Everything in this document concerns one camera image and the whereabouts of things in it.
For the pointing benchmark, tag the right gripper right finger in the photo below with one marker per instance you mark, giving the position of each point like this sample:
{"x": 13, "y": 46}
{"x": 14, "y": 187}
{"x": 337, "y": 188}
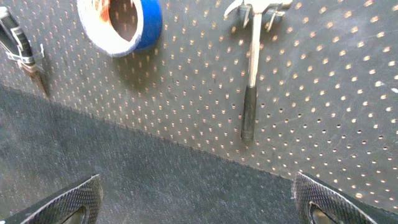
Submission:
{"x": 326, "y": 202}

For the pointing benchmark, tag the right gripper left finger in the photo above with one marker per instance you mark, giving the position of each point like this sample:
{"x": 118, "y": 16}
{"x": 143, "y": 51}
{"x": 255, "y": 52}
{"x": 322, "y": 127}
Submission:
{"x": 71, "y": 202}

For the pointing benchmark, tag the metal hook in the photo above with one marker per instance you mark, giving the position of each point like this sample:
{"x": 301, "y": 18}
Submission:
{"x": 275, "y": 17}

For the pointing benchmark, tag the roll of blue tape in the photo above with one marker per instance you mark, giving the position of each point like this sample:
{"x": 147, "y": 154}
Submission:
{"x": 124, "y": 25}

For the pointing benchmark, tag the black and white pliers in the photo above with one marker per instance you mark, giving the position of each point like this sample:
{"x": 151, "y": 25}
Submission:
{"x": 20, "y": 49}

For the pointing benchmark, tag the black pegboard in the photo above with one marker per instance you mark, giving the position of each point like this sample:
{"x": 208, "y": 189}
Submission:
{"x": 217, "y": 81}

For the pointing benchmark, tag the hammer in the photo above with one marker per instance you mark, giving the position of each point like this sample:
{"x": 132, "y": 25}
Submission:
{"x": 253, "y": 62}

